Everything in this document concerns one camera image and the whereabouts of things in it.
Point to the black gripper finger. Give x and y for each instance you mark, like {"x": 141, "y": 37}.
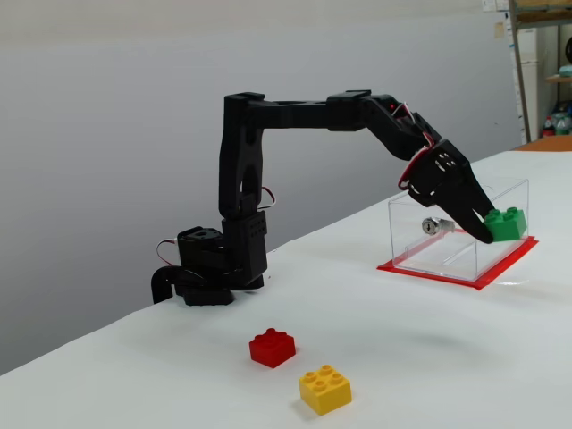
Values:
{"x": 478, "y": 196}
{"x": 465, "y": 219}

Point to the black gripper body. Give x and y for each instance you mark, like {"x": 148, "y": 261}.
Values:
{"x": 440, "y": 180}

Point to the green lego brick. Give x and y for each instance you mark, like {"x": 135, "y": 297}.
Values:
{"x": 509, "y": 225}

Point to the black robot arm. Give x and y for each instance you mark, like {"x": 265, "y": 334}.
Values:
{"x": 290, "y": 114}

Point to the transparent plastic box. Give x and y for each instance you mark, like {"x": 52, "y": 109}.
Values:
{"x": 411, "y": 241}

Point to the yellow lego brick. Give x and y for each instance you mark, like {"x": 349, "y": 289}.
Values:
{"x": 324, "y": 393}

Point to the red lego brick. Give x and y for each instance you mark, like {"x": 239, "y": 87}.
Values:
{"x": 270, "y": 350}

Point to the silver cam lock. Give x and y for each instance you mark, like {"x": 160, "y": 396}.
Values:
{"x": 430, "y": 226}

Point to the orange table top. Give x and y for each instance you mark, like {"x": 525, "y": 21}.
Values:
{"x": 549, "y": 144}

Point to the red cap cola bottle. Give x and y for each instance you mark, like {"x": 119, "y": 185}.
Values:
{"x": 549, "y": 128}

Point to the green plastic bottle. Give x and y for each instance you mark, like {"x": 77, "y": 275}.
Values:
{"x": 564, "y": 126}

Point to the teal object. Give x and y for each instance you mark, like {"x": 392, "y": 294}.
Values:
{"x": 566, "y": 70}

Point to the black table clamp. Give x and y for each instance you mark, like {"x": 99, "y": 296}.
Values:
{"x": 161, "y": 281}

